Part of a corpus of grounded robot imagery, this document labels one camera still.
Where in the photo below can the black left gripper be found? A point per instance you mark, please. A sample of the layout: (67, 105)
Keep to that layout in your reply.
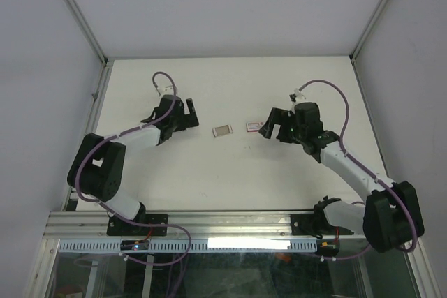
(188, 120)

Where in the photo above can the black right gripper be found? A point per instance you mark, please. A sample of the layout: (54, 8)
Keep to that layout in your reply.
(279, 116)

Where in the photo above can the red white staple box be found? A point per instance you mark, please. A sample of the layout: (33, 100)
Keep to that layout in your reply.
(254, 126)

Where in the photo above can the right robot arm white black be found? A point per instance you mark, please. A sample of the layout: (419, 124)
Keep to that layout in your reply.
(390, 216)

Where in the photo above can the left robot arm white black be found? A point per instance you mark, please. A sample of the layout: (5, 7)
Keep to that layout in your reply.
(98, 166)

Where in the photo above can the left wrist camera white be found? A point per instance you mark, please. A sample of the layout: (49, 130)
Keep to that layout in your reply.
(165, 90)

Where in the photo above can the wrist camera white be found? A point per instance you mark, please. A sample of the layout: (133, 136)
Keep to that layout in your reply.
(165, 90)
(297, 97)

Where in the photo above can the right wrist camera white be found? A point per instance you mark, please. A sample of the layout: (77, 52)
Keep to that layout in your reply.
(297, 97)

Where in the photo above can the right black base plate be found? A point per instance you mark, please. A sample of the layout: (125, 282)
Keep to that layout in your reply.
(306, 224)

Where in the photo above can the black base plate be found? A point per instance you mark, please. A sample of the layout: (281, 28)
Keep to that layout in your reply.
(306, 224)
(150, 223)

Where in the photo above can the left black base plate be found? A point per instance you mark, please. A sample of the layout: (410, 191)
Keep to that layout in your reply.
(150, 223)

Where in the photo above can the white slotted cable duct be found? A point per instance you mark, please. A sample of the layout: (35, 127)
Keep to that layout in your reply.
(209, 245)

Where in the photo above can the aluminium mounting rail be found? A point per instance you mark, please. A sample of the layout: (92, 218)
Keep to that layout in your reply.
(200, 224)

